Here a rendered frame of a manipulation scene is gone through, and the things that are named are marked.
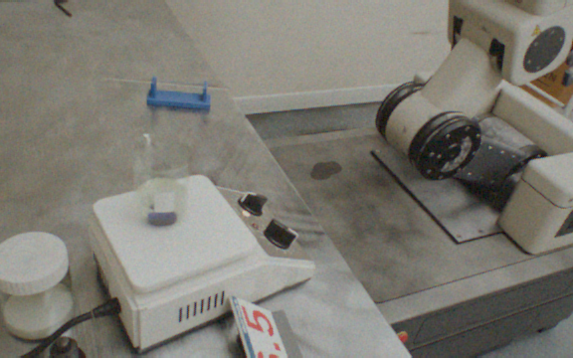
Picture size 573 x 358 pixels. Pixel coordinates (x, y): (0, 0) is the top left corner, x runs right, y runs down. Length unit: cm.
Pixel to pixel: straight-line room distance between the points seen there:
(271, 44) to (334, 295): 173
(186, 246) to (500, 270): 96
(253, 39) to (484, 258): 131
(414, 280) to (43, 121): 80
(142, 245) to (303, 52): 189
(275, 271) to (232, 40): 169
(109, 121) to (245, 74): 147
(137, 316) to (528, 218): 105
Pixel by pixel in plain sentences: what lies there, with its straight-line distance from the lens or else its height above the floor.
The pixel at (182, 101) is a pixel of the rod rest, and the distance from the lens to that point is 83.
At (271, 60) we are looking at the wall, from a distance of 224.
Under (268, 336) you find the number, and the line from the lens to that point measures 50.
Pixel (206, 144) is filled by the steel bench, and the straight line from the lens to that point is 75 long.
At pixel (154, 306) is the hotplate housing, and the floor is 82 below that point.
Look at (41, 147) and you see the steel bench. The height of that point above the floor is 75.
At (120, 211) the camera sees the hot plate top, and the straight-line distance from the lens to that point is 50.
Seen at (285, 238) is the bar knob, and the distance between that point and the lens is 53.
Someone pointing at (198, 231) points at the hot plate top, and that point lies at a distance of 48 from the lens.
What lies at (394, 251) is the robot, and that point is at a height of 37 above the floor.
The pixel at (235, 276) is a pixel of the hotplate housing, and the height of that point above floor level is 81.
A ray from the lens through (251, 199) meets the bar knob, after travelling 56.
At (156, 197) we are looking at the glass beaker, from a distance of 45.
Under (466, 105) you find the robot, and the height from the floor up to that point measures 67.
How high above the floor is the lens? 117
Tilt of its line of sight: 37 degrees down
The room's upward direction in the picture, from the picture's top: 11 degrees clockwise
